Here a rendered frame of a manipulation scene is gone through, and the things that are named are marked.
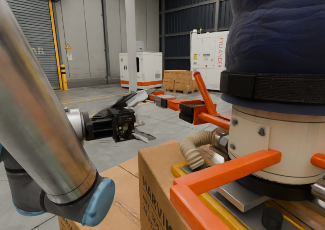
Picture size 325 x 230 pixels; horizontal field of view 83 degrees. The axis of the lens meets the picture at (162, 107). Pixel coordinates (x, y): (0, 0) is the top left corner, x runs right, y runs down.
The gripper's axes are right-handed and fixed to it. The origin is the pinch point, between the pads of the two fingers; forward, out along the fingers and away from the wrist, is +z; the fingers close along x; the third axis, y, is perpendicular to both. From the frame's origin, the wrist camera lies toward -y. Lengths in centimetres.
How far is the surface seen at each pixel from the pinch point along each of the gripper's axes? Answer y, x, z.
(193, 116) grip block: 5.8, -0.6, 9.9
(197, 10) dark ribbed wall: -950, 320, 735
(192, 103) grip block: -1.1, 1.3, 14.5
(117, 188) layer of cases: -42, -53, -4
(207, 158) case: 9.6, -13.3, 12.8
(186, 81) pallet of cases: -550, -57, 392
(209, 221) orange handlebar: 37.7, 1.1, -12.2
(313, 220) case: 35.9, -13.3, 15.3
